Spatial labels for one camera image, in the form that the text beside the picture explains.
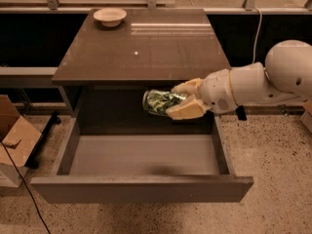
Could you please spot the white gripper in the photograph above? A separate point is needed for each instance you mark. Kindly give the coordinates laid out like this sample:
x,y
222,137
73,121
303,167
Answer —
x,y
215,90

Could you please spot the green soda can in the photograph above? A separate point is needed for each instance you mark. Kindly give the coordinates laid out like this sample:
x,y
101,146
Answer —
x,y
156,102

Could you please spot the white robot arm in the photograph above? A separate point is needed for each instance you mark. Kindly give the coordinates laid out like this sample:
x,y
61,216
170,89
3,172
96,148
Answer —
x,y
285,76

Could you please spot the open grey top drawer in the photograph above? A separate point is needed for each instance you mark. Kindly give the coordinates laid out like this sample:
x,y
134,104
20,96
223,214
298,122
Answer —
x,y
121,154

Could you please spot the white ceramic bowl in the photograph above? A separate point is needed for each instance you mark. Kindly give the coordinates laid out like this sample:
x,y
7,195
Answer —
x,y
110,17

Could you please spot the black floor stand foot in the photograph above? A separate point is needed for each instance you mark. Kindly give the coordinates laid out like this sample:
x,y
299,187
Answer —
x,y
32,162

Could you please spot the brown cardboard box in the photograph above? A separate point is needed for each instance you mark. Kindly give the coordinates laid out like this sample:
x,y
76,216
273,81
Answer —
x,y
19,137

